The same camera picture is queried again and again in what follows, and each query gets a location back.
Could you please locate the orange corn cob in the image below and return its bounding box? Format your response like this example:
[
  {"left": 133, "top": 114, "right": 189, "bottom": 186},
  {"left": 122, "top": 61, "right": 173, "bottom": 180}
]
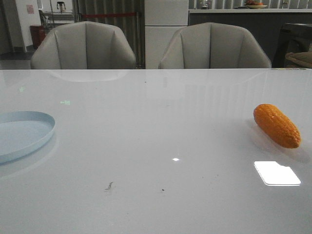
[{"left": 253, "top": 104, "right": 301, "bottom": 149}]

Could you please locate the light blue round plate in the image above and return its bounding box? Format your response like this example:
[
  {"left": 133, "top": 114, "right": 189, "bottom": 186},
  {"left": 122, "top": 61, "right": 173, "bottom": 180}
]
[{"left": 0, "top": 111, "right": 56, "bottom": 163}]

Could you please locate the grey upholstered chair right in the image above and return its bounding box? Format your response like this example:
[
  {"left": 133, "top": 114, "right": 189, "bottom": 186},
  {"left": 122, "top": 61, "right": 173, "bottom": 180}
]
[{"left": 159, "top": 22, "right": 271, "bottom": 69}]

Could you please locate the grey upholstered chair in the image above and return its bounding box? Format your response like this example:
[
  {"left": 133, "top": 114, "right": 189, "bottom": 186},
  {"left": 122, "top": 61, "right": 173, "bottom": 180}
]
[
  {"left": 159, "top": 22, "right": 271, "bottom": 69},
  {"left": 30, "top": 21, "right": 136, "bottom": 70}
]

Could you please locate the grey folding partition curtain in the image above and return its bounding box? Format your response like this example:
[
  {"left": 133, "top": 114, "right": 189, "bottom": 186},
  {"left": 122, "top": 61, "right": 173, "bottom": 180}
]
[{"left": 73, "top": 0, "right": 145, "bottom": 68}]

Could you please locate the white refrigerator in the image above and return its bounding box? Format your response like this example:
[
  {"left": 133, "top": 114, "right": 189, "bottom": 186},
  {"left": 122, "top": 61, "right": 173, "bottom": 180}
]
[{"left": 144, "top": 0, "right": 189, "bottom": 69}]

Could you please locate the grey upholstered chair left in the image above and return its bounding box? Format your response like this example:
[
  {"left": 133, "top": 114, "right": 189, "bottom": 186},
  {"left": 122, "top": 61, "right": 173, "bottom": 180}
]
[{"left": 30, "top": 21, "right": 136, "bottom": 70}]

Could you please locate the red barrier belt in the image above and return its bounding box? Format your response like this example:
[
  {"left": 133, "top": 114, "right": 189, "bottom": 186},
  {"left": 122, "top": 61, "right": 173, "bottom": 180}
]
[{"left": 81, "top": 12, "right": 137, "bottom": 18}]

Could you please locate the metal trolley in hallway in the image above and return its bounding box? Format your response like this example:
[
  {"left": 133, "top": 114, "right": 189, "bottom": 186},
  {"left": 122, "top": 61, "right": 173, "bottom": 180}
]
[{"left": 39, "top": 10, "right": 74, "bottom": 30}]

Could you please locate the dark grey counter cabinet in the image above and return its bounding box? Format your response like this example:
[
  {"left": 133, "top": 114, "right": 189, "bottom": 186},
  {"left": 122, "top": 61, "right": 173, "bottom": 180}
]
[{"left": 188, "top": 8, "right": 312, "bottom": 68}]

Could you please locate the red trash bin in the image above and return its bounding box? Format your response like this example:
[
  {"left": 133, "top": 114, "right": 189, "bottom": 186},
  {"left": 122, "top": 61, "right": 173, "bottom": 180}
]
[{"left": 30, "top": 25, "right": 46, "bottom": 49}]

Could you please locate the fruit bowl on counter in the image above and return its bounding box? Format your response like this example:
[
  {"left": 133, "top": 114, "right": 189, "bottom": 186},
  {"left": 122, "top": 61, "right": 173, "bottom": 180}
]
[{"left": 245, "top": 0, "right": 267, "bottom": 9}]

